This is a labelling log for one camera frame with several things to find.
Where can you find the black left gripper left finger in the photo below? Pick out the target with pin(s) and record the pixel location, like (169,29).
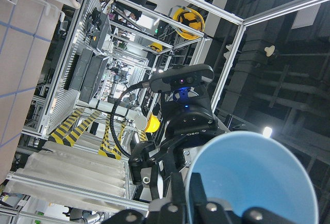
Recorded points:
(159,211)

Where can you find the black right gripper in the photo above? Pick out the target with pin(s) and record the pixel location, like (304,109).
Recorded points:
(189,122)

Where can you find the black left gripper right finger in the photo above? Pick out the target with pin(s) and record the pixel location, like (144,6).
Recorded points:
(214,210)

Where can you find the light blue plastic cup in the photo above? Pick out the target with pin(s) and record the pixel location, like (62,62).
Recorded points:
(249,170)

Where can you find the yellow hard hat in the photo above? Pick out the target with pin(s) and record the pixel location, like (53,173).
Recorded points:
(191,18)

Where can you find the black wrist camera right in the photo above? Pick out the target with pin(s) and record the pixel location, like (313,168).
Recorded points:
(181,76)

